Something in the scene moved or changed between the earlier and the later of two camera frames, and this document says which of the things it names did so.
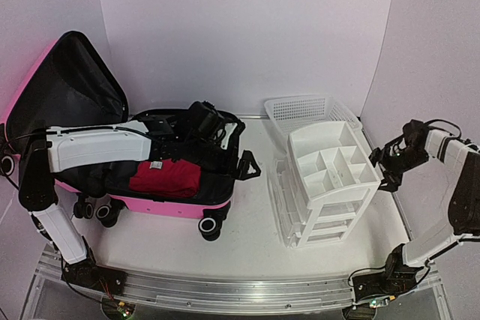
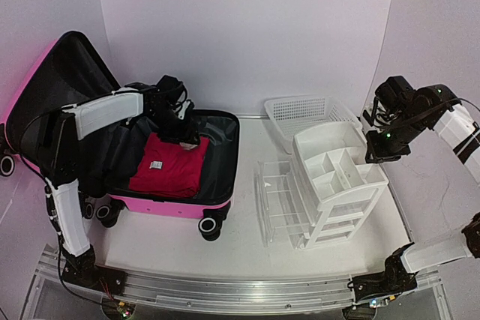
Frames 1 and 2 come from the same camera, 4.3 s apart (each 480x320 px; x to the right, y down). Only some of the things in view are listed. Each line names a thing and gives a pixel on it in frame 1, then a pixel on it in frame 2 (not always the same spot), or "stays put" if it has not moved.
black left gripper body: x=214 y=165 -> x=172 y=130
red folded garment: x=166 y=178 stays put
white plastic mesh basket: x=291 y=114 stays put
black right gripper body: x=403 y=162 -> x=395 y=145
